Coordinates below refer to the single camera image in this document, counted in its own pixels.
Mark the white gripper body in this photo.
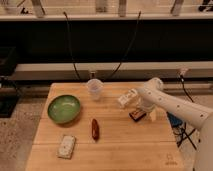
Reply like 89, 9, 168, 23
137, 98, 157, 122

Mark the black and orange eraser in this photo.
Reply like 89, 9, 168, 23
129, 109, 146, 122

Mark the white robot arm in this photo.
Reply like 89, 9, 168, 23
137, 77, 213, 171

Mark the clear plastic cup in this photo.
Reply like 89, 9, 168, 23
86, 79, 103, 101

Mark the green ceramic bowl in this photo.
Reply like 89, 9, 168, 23
47, 95, 81, 124

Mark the blue connector box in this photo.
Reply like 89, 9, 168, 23
167, 113, 182, 127

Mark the black equipment at left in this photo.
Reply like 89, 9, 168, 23
0, 46, 19, 118

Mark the black floor cable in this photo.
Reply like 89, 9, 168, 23
173, 73, 201, 151

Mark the right black hanging cable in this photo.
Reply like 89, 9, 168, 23
105, 10, 142, 81

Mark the black hanging cable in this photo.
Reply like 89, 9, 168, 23
62, 11, 82, 81
105, 10, 142, 81

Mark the left black hanging cable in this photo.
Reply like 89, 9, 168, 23
62, 11, 82, 81

